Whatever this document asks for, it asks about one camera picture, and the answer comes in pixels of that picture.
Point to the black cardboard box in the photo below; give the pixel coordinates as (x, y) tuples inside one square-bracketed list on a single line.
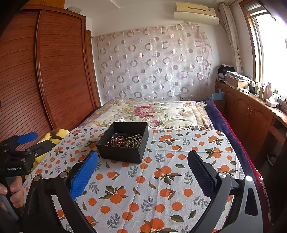
[(121, 155)]

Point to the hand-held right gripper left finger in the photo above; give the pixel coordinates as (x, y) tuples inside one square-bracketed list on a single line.
[(84, 174)]

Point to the white air conditioner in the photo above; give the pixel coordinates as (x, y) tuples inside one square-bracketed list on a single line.
[(195, 13)]

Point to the teal plastic bag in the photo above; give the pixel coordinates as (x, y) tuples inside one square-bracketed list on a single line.
[(216, 96)]

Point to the circle pattern curtain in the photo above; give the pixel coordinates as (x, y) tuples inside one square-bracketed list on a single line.
[(152, 67)]

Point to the yellow plush toy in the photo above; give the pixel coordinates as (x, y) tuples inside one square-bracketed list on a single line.
[(55, 140)]

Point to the dark blue blanket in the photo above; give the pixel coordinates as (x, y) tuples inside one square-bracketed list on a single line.
[(224, 121)]

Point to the window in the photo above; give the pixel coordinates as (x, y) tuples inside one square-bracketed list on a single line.
[(269, 44)]

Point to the person's left hand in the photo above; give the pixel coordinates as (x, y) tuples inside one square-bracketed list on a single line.
[(16, 190)]

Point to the window curtain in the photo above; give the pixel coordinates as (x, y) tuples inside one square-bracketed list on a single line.
[(231, 33)]

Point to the floral blanket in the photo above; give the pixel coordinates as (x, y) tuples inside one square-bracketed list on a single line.
[(145, 112)]

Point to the metal hair comb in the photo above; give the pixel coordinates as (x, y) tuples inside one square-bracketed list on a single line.
[(132, 138)]

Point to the orange fruit print cloth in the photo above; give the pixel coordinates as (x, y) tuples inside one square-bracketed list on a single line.
[(157, 190)]

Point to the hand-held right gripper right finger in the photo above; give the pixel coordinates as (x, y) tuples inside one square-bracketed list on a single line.
[(203, 174)]

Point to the wooden cabinet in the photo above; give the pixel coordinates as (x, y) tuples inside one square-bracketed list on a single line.
[(246, 112)]

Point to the pile of clutter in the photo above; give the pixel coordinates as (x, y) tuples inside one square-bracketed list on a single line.
[(235, 80)]

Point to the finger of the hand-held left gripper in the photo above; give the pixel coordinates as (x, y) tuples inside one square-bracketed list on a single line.
[(28, 137), (41, 147)]

